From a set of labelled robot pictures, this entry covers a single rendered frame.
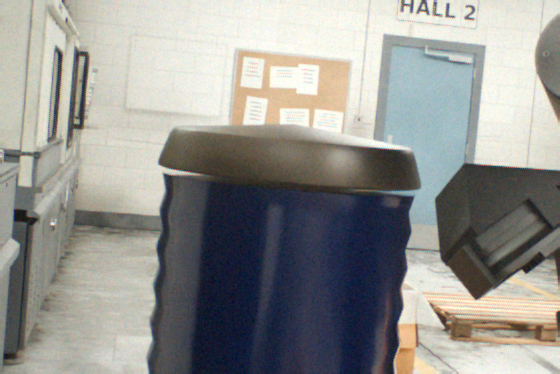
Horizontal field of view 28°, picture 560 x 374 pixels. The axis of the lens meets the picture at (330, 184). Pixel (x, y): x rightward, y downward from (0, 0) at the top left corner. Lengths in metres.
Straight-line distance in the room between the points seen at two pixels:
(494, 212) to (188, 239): 0.39
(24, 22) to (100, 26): 6.20
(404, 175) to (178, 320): 0.04
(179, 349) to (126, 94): 11.00
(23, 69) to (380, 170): 4.84
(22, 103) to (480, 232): 4.51
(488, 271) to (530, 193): 0.04
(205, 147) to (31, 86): 4.82
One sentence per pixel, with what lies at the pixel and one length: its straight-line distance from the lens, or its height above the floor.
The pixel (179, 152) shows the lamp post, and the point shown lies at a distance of 0.16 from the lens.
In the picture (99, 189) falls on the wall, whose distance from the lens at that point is 11.18.
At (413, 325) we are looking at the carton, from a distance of 3.98.
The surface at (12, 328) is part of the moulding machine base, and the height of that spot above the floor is 0.19.
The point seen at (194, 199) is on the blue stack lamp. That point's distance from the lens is 0.15.
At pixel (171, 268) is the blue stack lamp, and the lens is 0.16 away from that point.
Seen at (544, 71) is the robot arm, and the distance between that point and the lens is 0.53.
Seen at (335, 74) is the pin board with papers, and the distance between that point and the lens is 11.35.
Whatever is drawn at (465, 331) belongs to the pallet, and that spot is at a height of 0.06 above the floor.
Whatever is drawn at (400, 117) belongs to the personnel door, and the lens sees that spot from 11.49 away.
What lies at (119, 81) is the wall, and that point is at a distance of 11.15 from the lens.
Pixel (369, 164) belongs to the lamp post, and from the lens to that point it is 0.15.
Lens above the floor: 1.20
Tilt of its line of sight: 3 degrees down
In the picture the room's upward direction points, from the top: 5 degrees clockwise
